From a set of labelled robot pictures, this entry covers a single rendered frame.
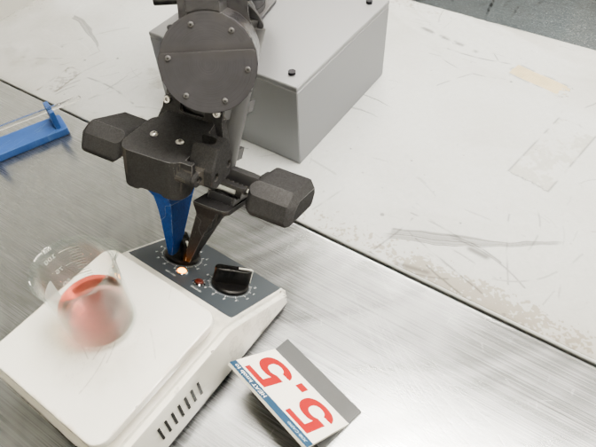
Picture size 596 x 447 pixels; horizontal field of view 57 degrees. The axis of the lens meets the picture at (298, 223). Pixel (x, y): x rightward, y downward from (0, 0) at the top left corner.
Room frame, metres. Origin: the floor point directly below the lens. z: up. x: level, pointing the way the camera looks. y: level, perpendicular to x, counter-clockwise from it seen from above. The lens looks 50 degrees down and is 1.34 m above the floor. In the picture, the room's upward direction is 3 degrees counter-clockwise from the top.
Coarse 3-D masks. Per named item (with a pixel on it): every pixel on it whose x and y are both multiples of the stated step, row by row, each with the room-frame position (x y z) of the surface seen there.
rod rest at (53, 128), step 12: (48, 120) 0.55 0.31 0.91; (60, 120) 0.55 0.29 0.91; (12, 132) 0.53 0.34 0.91; (24, 132) 0.53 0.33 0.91; (36, 132) 0.53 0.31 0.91; (48, 132) 0.53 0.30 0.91; (60, 132) 0.53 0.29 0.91; (0, 144) 0.51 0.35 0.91; (12, 144) 0.51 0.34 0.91; (24, 144) 0.51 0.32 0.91; (36, 144) 0.51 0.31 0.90; (0, 156) 0.49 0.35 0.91; (12, 156) 0.50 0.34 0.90
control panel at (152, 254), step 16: (144, 256) 0.29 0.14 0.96; (160, 256) 0.29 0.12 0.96; (208, 256) 0.30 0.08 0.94; (224, 256) 0.31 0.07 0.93; (160, 272) 0.27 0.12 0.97; (176, 272) 0.27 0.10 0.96; (192, 272) 0.28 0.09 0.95; (208, 272) 0.28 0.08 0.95; (192, 288) 0.25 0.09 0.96; (208, 288) 0.26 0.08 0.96; (256, 288) 0.26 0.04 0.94; (272, 288) 0.27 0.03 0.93; (224, 304) 0.24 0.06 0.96; (240, 304) 0.24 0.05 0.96
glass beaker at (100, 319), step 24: (48, 240) 0.23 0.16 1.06; (72, 240) 0.23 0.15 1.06; (96, 240) 0.23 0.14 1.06; (48, 264) 0.22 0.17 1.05; (72, 264) 0.23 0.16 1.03; (96, 264) 0.23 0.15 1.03; (48, 288) 0.21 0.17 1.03; (96, 288) 0.19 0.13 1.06; (120, 288) 0.21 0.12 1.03; (72, 312) 0.19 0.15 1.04; (96, 312) 0.19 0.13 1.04; (120, 312) 0.20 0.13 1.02; (72, 336) 0.19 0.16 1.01; (96, 336) 0.19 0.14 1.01; (120, 336) 0.19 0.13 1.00
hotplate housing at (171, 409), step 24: (144, 264) 0.28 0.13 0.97; (216, 312) 0.23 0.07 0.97; (264, 312) 0.24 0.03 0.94; (216, 336) 0.20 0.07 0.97; (240, 336) 0.22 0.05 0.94; (192, 360) 0.18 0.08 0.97; (216, 360) 0.19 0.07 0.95; (168, 384) 0.17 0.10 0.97; (192, 384) 0.17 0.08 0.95; (216, 384) 0.19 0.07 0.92; (144, 408) 0.15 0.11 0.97; (168, 408) 0.15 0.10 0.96; (192, 408) 0.17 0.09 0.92; (144, 432) 0.14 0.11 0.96; (168, 432) 0.15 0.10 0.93
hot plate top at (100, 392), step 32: (128, 288) 0.24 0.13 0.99; (160, 288) 0.24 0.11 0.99; (32, 320) 0.22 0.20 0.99; (160, 320) 0.21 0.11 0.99; (192, 320) 0.21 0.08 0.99; (0, 352) 0.19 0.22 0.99; (32, 352) 0.19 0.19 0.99; (64, 352) 0.19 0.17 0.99; (96, 352) 0.19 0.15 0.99; (128, 352) 0.18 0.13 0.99; (160, 352) 0.18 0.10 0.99; (32, 384) 0.16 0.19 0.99; (64, 384) 0.16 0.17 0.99; (96, 384) 0.16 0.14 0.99; (128, 384) 0.16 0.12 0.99; (160, 384) 0.16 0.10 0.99; (64, 416) 0.14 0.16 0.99; (96, 416) 0.14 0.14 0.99; (128, 416) 0.14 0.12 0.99
